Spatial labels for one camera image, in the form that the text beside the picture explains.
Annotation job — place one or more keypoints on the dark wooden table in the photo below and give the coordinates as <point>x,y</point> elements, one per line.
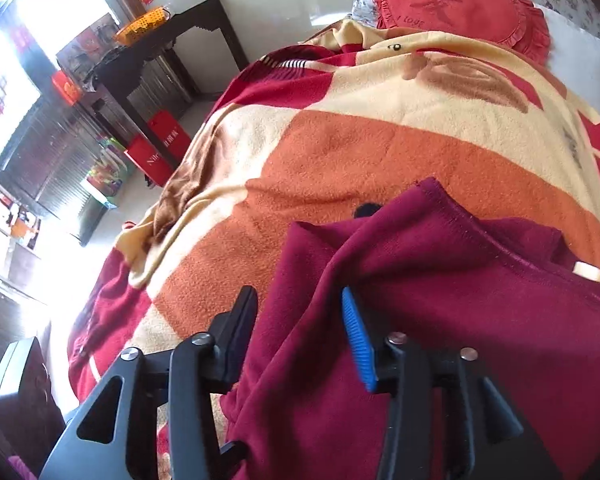
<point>200,20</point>

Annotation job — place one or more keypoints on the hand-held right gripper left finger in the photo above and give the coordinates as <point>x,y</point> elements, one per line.
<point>240,330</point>

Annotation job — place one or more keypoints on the printed fleece blanket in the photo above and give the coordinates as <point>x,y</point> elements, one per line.
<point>355,150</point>

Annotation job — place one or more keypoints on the small red heart pillow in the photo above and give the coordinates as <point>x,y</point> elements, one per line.
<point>455,5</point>

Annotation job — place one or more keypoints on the red gift bag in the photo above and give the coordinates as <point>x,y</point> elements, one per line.
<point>147,160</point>
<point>167,135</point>

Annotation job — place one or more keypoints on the maroon fleece garment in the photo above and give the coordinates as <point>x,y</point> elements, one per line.
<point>480,310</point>

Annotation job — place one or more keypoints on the white pillow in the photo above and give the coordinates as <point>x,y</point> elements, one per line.
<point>585,65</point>

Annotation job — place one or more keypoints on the colourful box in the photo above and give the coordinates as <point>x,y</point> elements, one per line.
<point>105,175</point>

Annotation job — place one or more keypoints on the dark wooden cabinet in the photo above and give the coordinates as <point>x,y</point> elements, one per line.
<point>55,160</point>

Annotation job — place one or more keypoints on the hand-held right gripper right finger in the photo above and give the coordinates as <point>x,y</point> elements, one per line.
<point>357,340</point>

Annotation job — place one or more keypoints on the orange plastic basket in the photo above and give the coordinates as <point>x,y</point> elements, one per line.
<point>142,25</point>

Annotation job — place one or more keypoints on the red box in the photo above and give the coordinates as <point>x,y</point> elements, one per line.
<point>67,87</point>

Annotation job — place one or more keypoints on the black chair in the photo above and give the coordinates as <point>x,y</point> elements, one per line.
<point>25,395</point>

